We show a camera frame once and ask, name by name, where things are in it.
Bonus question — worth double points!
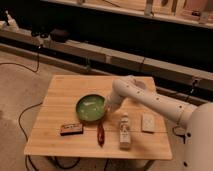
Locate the green ceramic bowl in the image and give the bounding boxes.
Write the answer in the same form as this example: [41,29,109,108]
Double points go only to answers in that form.
[75,94,105,122]

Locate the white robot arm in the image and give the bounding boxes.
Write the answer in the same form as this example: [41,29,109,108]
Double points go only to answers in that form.
[105,76,213,171]

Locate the small white bottle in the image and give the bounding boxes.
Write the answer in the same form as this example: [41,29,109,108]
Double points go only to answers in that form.
[119,113,131,149]

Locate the red chili pepper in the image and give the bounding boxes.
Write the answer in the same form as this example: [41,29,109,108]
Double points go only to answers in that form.
[97,122,105,147]

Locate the beige rectangular sponge block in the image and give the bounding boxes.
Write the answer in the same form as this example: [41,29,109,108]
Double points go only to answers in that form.
[142,113,155,133]

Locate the wooden table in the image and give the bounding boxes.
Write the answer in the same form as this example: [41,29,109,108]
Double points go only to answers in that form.
[24,75,172,160]

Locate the dark rectangular box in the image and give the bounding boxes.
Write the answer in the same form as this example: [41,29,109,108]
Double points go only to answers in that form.
[60,123,83,136]

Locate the black floor cable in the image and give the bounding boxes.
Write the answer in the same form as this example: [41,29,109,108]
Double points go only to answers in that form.
[0,44,44,171]

